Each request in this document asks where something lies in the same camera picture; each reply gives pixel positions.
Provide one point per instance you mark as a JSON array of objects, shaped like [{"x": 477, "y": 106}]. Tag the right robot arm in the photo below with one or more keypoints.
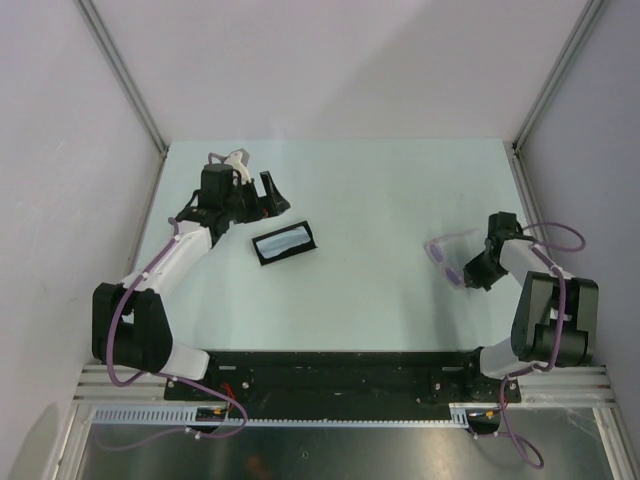
[{"x": 554, "y": 324}]

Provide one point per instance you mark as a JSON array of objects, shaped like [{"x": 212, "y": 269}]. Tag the left aluminium corner post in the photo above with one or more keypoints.
[{"x": 117, "y": 64}]

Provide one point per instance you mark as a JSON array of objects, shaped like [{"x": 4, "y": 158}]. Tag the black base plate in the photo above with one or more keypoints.
[{"x": 245, "y": 389}]

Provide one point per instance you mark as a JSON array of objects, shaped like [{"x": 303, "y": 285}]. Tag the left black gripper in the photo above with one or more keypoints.
[{"x": 257, "y": 213}]

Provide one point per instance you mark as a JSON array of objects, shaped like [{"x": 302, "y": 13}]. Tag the pink purple sunglasses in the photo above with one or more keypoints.
[{"x": 447, "y": 266}]

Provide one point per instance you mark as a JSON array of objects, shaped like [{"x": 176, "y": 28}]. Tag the aluminium corner post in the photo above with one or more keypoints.
[
  {"x": 117, "y": 64},
  {"x": 574, "y": 44}
]

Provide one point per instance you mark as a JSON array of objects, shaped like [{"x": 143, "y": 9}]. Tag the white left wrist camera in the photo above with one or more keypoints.
[{"x": 238, "y": 160}]

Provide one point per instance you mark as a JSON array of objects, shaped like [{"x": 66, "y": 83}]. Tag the right aluminium corner post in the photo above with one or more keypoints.
[{"x": 574, "y": 44}]

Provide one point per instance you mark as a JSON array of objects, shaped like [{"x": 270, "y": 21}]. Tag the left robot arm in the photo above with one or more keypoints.
[{"x": 130, "y": 326}]

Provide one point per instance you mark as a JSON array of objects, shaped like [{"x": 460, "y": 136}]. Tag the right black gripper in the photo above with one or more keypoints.
[{"x": 479, "y": 279}]

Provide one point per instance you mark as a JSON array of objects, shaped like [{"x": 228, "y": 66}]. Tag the light blue cleaning cloth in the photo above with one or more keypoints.
[{"x": 277, "y": 244}]

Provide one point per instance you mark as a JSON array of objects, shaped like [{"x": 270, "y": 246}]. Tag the black glasses case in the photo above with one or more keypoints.
[{"x": 311, "y": 245}]

